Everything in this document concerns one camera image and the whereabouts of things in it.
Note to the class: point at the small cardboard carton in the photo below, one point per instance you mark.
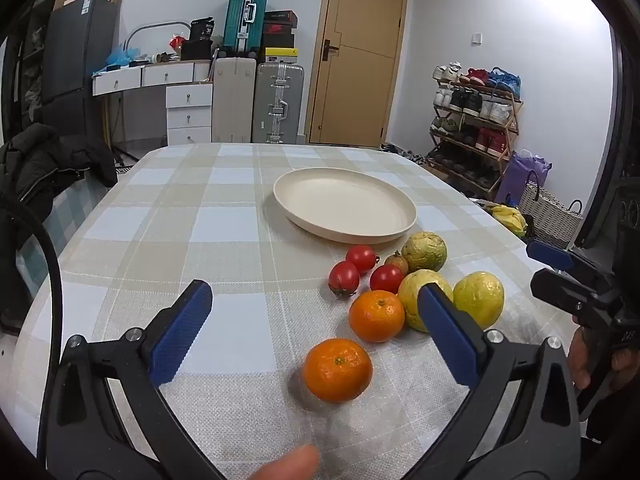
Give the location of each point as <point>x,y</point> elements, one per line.
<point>435,172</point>

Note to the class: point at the assorted shoes collection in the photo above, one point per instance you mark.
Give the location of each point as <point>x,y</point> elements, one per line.
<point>470,102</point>

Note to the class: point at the cream round plate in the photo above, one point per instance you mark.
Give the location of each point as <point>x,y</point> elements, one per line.
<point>345,200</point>

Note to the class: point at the dark open cabinet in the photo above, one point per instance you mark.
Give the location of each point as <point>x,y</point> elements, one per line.
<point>30,60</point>

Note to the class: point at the yellow and black shoe box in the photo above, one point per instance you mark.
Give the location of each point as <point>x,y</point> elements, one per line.
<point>280,55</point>

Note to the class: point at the bunch of bananas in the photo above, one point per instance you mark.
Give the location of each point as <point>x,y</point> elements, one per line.
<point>510,217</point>

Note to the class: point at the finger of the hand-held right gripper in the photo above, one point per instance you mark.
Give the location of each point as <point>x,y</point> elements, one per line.
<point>550,256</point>
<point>565,295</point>

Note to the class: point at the person's left hand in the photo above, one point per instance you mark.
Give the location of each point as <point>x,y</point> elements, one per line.
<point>285,465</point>

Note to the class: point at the purple bag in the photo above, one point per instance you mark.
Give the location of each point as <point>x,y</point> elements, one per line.
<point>520,175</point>

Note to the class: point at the wooden door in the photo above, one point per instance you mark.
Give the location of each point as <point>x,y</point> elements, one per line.
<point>365,50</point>

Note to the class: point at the grey arched desk frame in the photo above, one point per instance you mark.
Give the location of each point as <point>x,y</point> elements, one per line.
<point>150,25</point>

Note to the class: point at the person's right hand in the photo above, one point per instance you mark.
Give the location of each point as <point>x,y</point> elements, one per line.
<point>579,360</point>

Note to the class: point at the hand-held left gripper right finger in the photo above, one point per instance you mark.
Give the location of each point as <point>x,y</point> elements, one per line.
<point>445,330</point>

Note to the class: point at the blue plastic bag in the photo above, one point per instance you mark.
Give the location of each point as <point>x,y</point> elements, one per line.
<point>120,56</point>

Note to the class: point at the teal suitcase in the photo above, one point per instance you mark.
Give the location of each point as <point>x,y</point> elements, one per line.
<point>245,15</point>

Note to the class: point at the wooden shoe rack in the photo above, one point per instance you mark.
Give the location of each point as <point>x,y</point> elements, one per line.
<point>515,110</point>

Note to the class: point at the black puffer jacket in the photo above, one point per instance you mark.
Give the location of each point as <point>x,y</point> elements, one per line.
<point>40,160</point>

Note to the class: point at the silver suitcase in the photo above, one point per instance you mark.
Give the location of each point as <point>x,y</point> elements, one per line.
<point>277,100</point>

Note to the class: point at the white desk with drawers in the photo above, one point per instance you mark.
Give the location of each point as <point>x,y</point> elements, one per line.
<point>190,95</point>

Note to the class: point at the black printed pouch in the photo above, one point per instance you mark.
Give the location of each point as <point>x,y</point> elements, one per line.
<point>202,30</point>

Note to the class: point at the brown-blotched guava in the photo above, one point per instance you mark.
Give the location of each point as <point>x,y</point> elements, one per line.
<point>424,251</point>

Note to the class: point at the black and red shoe box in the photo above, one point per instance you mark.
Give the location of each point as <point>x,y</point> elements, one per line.
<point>280,17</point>

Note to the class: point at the beige suitcase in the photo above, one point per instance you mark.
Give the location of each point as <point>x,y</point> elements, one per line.
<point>232,100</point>

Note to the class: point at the orange mandarin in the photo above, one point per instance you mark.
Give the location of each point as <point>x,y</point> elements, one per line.
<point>376,316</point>
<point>338,370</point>

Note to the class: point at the woven basket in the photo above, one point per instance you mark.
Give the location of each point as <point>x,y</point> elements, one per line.
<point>547,215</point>

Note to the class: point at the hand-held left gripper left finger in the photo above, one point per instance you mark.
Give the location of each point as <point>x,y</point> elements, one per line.
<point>182,330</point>

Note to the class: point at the pile of sneakers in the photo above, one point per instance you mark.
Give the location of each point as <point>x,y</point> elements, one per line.
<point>400,151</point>

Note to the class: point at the yellow guava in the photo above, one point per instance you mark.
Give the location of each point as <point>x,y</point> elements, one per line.
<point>411,296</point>
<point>478,298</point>

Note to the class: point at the brown longan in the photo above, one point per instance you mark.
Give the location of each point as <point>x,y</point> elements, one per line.
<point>395,260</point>

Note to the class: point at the dark grey refrigerator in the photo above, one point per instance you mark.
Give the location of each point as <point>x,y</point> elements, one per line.
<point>75,50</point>

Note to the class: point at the red tomato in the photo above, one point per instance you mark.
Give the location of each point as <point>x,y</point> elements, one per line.
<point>361,258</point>
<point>344,280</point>
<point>386,278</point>

